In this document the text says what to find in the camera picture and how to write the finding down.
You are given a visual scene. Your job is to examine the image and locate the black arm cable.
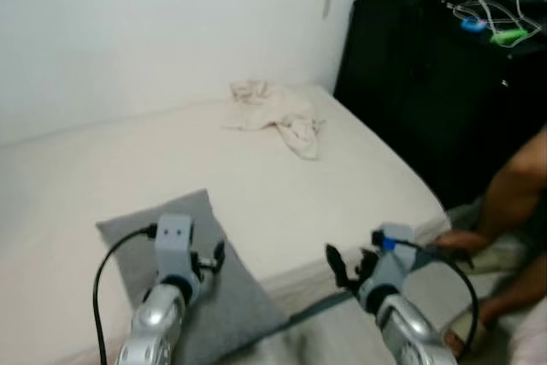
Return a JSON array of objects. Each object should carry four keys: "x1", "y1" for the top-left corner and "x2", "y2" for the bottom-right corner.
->
[
  {"x1": 382, "y1": 235, "x2": 481, "y2": 333},
  {"x1": 91, "y1": 223, "x2": 160, "y2": 365}
]

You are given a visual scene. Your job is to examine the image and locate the green plastic item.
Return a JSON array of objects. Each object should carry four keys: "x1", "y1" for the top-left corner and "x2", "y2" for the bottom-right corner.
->
[{"x1": 488, "y1": 28, "x2": 530, "y2": 47}]

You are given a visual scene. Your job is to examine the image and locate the black cabinet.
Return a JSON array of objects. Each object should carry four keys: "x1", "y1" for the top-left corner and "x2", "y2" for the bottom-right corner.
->
[{"x1": 332, "y1": 0, "x2": 547, "y2": 209}]

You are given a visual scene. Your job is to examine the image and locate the white tangled cable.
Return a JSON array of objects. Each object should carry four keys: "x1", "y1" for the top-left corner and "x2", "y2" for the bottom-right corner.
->
[{"x1": 444, "y1": 0, "x2": 546, "y2": 44}]

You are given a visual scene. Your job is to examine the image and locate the white mattress bed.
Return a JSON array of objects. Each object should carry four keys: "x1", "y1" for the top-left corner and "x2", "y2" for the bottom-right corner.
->
[{"x1": 0, "y1": 83, "x2": 452, "y2": 365}]

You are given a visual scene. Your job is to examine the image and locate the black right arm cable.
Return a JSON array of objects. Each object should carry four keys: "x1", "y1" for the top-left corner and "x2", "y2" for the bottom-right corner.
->
[{"x1": 382, "y1": 235, "x2": 481, "y2": 333}]

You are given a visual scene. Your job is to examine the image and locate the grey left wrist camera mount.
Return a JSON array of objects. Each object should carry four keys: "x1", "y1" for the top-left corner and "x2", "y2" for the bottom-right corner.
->
[{"x1": 153, "y1": 214, "x2": 197, "y2": 281}]

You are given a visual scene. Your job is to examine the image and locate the crumpled beige cloth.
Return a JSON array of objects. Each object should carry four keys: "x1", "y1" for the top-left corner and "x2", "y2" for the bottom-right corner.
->
[{"x1": 223, "y1": 79, "x2": 326, "y2": 161}]

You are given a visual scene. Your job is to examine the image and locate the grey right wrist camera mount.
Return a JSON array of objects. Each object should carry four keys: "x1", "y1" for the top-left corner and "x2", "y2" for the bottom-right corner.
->
[{"x1": 368, "y1": 223, "x2": 418, "y2": 294}]

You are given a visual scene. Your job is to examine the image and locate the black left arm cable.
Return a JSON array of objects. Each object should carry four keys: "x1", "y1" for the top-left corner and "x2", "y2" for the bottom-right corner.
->
[{"x1": 91, "y1": 223, "x2": 160, "y2": 365}]

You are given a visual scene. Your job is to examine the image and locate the person bare leg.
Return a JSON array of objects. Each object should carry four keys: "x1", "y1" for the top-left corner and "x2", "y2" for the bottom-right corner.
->
[
  {"x1": 433, "y1": 128, "x2": 547, "y2": 256},
  {"x1": 444, "y1": 254, "x2": 547, "y2": 357}
]

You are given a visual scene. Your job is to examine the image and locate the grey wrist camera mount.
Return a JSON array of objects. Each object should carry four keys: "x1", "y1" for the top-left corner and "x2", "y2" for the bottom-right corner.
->
[
  {"x1": 153, "y1": 214, "x2": 197, "y2": 281},
  {"x1": 368, "y1": 223, "x2": 418, "y2": 294}
]

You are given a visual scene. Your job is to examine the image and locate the blue tape roll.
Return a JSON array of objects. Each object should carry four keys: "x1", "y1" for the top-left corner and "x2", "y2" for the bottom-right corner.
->
[{"x1": 461, "y1": 16, "x2": 487, "y2": 35}]

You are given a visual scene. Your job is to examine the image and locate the grey pillow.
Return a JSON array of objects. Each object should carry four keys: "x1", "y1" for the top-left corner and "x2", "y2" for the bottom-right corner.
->
[{"x1": 96, "y1": 190, "x2": 291, "y2": 365}]

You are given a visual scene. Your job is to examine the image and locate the beige sandal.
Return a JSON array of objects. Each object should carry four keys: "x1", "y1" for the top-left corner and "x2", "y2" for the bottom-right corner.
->
[
  {"x1": 446, "y1": 234, "x2": 532, "y2": 277},
  {"x1": 443, "y1": 305, "x2": 485, "y2": 359}
]

